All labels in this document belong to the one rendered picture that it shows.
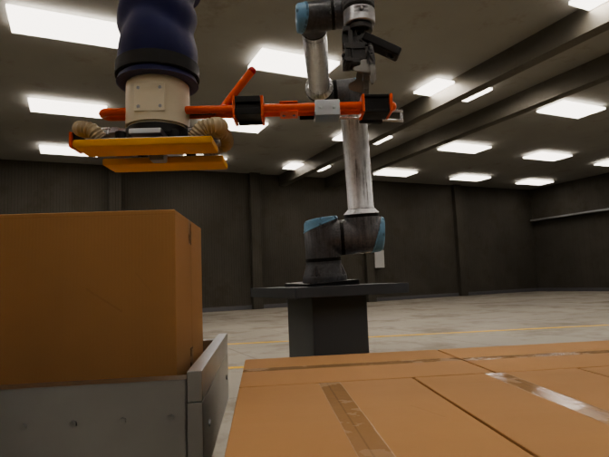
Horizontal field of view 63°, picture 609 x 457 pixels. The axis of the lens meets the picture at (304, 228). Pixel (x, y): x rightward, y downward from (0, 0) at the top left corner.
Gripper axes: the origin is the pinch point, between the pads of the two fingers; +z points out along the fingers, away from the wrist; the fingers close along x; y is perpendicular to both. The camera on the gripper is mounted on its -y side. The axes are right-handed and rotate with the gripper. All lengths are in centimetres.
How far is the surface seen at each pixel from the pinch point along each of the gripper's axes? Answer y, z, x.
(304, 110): 18.9, 5.1, 3.5
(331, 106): 11.7, 4.5, 4.3
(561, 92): -425, -238, -638
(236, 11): 79, -268, -423
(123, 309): 62, 56, 22
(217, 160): 43.8, 16.4, -3.4
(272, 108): 27.7, 4.5, 4.1
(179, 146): 51, 17, 14
